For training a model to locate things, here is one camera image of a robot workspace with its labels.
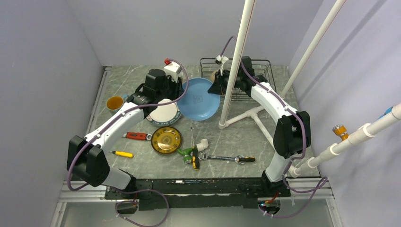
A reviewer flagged black yellow screwdriver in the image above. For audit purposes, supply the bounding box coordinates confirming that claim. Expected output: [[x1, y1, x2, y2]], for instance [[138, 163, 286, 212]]
[[190, 124, 200, 170]]

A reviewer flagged green rimmed white plate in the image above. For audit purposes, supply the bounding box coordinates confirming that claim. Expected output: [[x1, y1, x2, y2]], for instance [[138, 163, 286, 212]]
[[146, 103, 182, 127]]

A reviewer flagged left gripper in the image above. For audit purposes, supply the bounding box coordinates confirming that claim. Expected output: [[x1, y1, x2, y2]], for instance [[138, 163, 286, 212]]
[[156, 72, 185, 102]]

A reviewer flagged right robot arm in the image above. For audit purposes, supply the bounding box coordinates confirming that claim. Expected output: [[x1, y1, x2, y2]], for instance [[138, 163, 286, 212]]
[[219, 56, 311, 196]]

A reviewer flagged black wire dish rack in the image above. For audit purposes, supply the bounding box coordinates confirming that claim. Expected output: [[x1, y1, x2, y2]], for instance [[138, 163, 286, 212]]
[[199, 58, 278, 102]]

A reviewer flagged green pipe fitting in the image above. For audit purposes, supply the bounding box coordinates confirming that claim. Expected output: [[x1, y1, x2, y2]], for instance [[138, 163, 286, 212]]
[[177, 148, 193, 165]]

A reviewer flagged yellow brown patterned plate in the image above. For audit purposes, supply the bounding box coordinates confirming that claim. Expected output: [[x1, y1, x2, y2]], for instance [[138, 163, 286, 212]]
[[151, 126, 183, 155]]

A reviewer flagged red handled adjustable wrench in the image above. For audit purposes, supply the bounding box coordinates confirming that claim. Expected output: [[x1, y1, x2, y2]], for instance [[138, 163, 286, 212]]
[[123, 132, 152, 140]]

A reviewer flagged blue butterfly mug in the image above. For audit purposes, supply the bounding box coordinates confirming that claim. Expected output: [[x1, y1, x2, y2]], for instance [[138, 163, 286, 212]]
[[106, 94, 129, 115]]

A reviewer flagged white ceramic bowl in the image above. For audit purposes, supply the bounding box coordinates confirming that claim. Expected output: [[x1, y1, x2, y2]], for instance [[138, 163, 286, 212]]
[[209, 70, 219, 83]]

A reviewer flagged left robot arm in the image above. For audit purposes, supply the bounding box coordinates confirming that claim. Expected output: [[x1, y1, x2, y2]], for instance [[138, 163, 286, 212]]
[[67, 67, 188, 199]]

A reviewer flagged steel ratchet wrench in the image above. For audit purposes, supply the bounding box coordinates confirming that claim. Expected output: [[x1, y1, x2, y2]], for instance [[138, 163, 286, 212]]
[[198, 152, 256, 165]]

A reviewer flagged white pvc elbow fitting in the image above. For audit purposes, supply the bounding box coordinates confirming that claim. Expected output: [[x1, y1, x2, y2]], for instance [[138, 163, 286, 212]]
[[196, 139, 209, 152]]

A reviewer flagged white pvc pipe frame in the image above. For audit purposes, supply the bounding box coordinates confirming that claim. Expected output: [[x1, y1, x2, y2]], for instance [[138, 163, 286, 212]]
[[221, 0, 401, 179]]

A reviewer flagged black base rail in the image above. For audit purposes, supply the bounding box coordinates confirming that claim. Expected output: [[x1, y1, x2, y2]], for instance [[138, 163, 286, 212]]
[[105, 177, 291, 211]]

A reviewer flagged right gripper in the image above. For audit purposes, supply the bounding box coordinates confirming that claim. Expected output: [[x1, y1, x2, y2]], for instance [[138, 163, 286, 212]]
[[209, 68, 243, 95]]

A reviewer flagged blue plate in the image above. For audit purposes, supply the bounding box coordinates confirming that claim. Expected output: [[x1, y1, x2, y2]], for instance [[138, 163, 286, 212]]
[[177, 78, 220, 121]]

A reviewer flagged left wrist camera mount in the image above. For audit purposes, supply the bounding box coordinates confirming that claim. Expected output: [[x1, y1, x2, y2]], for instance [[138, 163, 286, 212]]
[[163, 58, 182, 82]]

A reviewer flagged orange valve knob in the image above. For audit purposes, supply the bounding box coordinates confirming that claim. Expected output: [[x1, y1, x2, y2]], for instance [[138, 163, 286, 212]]
[[332, 124, 349, 141]]

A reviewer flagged small yellow screwdriver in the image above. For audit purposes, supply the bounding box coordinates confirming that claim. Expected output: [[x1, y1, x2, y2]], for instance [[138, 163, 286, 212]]
[[110, 150, 134, 158]]

